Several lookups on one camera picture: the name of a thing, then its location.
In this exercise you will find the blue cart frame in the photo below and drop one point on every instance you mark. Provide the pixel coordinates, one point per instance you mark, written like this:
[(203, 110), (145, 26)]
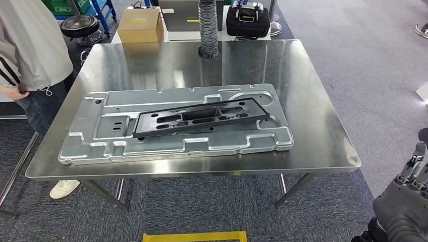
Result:
[(100, 13)]

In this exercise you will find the yellow floor tape square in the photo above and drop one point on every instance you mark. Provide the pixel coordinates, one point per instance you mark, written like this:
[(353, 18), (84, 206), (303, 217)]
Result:
[(194, 237)]

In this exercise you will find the green plastic crate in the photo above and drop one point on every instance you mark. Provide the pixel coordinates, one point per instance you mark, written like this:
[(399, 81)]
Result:
[(67, 5)]

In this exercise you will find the person's hand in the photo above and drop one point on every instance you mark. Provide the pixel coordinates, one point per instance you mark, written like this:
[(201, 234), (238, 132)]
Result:
[(13, 94)]

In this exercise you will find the person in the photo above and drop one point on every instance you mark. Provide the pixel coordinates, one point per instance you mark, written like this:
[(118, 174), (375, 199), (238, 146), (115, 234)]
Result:
[(33, 46)]

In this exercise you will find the steel frame side table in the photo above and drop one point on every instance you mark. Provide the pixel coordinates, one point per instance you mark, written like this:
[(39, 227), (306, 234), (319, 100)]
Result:
[(16, 167)]

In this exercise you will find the stainless steel workbench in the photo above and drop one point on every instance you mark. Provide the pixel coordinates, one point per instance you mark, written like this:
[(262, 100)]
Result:
[(167, 66)]

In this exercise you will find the black round stool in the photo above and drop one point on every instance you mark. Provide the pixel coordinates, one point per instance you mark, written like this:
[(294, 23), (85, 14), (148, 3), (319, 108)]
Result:
[(80, 25)]

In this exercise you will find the chrome pole base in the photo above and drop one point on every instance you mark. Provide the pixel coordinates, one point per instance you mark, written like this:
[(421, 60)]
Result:
[(275, 28)]

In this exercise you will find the black plastic panel part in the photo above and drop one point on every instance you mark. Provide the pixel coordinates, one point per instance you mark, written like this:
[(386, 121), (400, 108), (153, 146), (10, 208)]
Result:
[(200, 120)]

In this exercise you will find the grey round floor base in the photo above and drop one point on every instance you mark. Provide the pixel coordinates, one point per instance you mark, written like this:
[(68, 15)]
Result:
[(422, 30)]

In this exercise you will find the brown cardboard box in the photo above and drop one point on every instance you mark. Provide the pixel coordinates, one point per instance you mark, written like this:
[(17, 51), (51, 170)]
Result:
[(138, 28)]

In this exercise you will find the black carry case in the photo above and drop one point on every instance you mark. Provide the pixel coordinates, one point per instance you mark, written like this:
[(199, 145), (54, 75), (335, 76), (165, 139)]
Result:
[(247, 25)]

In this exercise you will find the grey equipment box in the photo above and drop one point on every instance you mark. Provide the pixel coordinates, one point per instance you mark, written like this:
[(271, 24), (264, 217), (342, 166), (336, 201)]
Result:
[(177, 15)]

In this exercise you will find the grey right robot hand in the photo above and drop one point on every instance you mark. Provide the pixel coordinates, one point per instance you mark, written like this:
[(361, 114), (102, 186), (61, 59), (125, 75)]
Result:
[(404, 213)]

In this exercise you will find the stamped grey metal plate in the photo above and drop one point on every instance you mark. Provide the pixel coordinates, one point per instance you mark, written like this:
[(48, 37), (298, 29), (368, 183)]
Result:
[(100, 143)]

